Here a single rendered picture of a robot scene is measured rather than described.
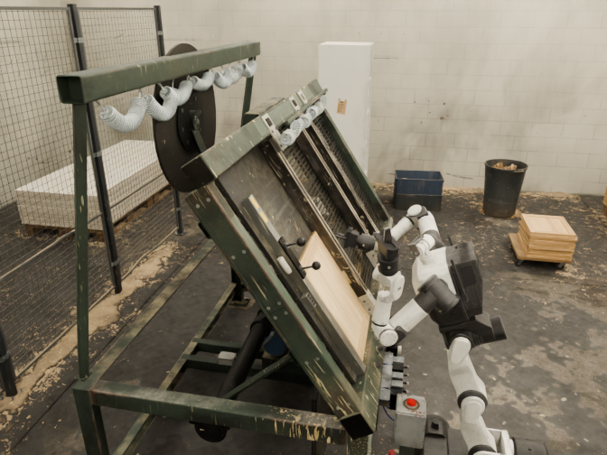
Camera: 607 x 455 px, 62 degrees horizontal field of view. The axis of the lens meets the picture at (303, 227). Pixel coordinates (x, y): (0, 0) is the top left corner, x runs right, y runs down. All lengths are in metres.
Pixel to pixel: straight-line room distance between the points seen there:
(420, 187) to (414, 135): 1.13
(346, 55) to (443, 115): 2.06
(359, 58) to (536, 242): 2.73
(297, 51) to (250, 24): 0.75
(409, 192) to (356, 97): 1.46
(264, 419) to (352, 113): 4.41
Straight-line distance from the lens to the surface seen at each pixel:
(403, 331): 2.23
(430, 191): 6.75
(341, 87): 6.12
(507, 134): 7.72
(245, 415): 2.38
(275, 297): 1.97
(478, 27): 7.47
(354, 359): 2.37
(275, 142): 2.52
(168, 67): 2.57
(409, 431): 2.25
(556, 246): 5.59
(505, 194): 6.76
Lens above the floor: 2.41
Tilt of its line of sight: 23 degrees down
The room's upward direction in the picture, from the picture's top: straight up
